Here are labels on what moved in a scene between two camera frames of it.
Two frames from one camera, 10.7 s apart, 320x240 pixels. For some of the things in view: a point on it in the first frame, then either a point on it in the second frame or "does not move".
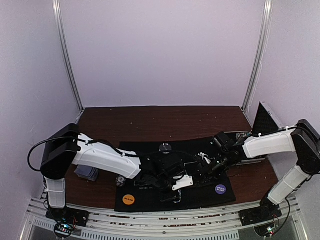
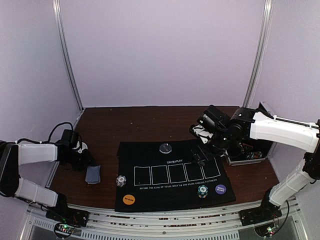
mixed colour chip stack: x=180 y=195 -> x=202 y=191
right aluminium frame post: x=260 y=53 does not move
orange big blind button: x=128 y=199 does not move
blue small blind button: x=220 y=189 does not move
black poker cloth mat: x=175 y=174 does not move
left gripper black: x=163 y=197 -> x=88 y=161
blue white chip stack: x=120 y=180 does not move
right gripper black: x=208 y=172 -> x=203 y=152
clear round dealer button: x=165 y=148 does not move
